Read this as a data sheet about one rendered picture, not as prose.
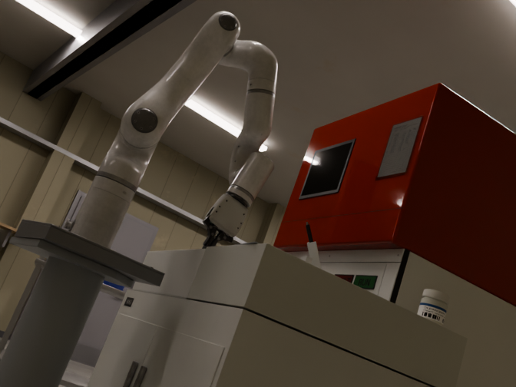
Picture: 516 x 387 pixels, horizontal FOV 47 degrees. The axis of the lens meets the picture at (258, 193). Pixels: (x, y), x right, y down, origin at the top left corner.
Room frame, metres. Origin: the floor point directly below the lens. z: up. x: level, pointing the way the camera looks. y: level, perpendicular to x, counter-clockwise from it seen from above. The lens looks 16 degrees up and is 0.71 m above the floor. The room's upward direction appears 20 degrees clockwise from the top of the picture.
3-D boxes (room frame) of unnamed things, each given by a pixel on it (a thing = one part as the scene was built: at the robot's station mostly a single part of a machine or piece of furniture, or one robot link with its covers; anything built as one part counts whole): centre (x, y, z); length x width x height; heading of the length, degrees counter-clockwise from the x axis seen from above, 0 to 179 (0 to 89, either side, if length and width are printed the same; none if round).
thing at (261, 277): (1.54, -0.28, 0.89); 0.62 x 0.35 x 0.14; 113
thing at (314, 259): (1.66, -0.21, 1.03); 0.06 x 0.04 x 0.13; 113
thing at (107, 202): (1.65, 0.39, 0.96); 0.19 x 0.19 x 0.18
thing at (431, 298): (1.55, -0.55, 1.01); 0.07 x 0.07 x 0.10
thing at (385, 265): (2.19, -0.35, 1.02); 0.81 x 0.03 x 0.40; 23
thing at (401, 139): (2.32, -0.64, 1.52); 0.81 x 0.75 x 0.60; 23
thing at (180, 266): (1.85, 0.14, 0.89); 0.55 x 0.09 x 0.14; 23
